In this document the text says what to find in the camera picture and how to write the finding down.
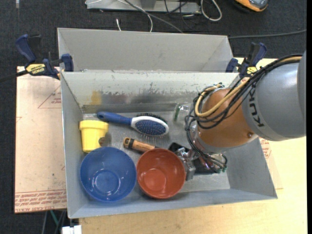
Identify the red-orange plastic bowl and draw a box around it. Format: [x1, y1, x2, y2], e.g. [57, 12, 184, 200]
[136, 148, 186, 200]

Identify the blue plastic bowl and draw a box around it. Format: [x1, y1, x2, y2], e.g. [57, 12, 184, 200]
[79, 146, 137, 202]

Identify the yellow plastic cup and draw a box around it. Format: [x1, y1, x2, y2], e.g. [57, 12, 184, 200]
[78, 119, 110, 153]

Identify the clear glass thing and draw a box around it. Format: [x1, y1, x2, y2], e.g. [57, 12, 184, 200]
[173, 103, 191, 122]

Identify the grey metal bin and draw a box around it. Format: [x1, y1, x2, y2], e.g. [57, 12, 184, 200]
[57, 27, 278, 219]

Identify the orange and black tool handle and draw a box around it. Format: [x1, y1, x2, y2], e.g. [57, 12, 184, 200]
[122, 137, 156, 154]

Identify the brown cardboard board red print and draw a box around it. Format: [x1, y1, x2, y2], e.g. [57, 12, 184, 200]
[14, 66, 285, 214]

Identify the blue and white hairbrush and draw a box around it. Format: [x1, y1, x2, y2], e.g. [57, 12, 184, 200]
[97, 111, 170, 137]

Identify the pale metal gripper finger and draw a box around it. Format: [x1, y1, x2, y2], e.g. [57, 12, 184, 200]
[175, 147, 194, 161]
[184, 159, 196, 181]

